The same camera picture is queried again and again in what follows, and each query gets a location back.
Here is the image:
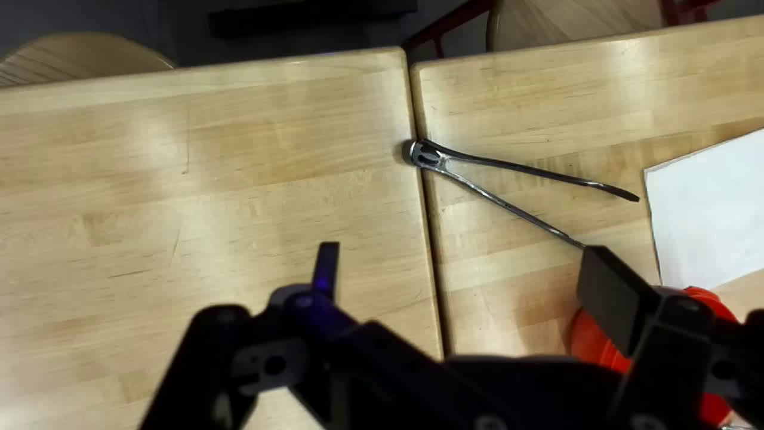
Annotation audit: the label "orange measuring cup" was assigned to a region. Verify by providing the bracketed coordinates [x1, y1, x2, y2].
[565, 285, 737, 428]

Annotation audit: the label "round wooden stool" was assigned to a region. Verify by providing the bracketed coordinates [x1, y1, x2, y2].
[0, 30, 173, 89]

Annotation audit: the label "white paper napkin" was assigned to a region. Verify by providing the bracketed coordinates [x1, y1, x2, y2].
[641, 131, 764, 287]

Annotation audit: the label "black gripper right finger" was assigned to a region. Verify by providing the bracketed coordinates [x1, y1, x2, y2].
[577, 245, 660, 355]

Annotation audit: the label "black metal tongs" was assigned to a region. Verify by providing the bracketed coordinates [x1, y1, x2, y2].
[398, 139, 640, 249]

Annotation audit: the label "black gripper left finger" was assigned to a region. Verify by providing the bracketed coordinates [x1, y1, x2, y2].
[312, 240, 339, 299]

